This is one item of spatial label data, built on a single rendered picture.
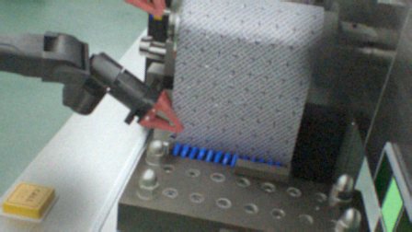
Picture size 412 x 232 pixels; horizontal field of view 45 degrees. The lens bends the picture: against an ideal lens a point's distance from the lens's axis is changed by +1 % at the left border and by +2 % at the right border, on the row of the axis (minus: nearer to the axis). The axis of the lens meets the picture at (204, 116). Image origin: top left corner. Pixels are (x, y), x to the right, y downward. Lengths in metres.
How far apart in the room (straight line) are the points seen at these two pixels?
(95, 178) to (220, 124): 0.31
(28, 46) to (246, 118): 0.39
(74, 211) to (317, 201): 0.45
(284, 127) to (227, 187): 0.15
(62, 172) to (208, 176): 0.35
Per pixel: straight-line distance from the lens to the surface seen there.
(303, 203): 0.86
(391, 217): 0.63
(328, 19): 0.87
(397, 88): 0.72
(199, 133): 0.92
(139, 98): 0.89
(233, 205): 0.81
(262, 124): 0.90
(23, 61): 0.87
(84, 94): 0.93
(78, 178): 1.07
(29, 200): 0.98
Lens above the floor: 1.53
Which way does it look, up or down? 28 degrees down
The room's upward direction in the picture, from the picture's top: 8 degrees clockwise
